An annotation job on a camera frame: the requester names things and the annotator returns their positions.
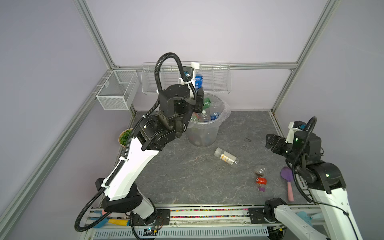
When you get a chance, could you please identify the teal toy shovel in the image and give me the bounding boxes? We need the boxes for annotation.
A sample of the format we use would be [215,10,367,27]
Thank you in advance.
[297,211,324,227]

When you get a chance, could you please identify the white mesh wall basket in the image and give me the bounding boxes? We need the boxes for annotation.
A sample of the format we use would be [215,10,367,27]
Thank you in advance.
[96,70,140,111]

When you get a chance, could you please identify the white wire wall rack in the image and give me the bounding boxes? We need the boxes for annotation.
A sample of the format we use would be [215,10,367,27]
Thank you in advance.
[141,59,232,94]

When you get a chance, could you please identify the green plant in beige pot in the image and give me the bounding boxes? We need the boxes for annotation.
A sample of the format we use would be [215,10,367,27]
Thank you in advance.
[119,129,133,148]

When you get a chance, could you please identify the small blue label water bottle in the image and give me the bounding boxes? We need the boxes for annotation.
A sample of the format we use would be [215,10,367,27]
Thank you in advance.
[191,62,204,90]

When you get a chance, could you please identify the purple pink toy shovel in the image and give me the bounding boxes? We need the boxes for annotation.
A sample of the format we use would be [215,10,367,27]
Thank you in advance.
[281,167,295,202]

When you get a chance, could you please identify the green soda bottle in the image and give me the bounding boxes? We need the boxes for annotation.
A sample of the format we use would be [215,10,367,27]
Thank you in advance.
[203,98,211,111]

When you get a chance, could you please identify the frosted bottle yellow label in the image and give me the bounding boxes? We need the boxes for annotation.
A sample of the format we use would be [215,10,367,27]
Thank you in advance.
[214,148,239,166]

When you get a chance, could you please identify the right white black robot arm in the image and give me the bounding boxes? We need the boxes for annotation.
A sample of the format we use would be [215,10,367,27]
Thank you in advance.
[264,117,363,240]

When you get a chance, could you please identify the teal yellow toy tool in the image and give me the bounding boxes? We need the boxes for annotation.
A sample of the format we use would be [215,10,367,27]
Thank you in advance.
[94,218,130,229]

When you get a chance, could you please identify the clear plastic bin liner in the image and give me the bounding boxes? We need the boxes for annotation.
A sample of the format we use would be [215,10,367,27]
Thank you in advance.
[187,93,231,130]

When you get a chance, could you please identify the clear bottle blue label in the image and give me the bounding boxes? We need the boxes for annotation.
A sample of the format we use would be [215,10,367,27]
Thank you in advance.
[209,102,223,121]

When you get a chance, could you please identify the grey mesh waste bin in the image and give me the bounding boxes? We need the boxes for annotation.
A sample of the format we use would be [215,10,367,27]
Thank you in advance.
[181,93,230,148]

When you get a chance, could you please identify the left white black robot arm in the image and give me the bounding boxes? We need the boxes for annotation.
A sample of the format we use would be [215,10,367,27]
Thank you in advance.
[74,53,204,232]

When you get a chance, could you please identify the aluminium rail with beads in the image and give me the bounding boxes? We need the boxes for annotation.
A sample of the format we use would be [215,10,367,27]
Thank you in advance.
[83,204,328,229]

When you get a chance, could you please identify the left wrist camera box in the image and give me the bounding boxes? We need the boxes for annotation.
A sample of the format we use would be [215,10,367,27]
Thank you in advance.
[180,66,196,99]

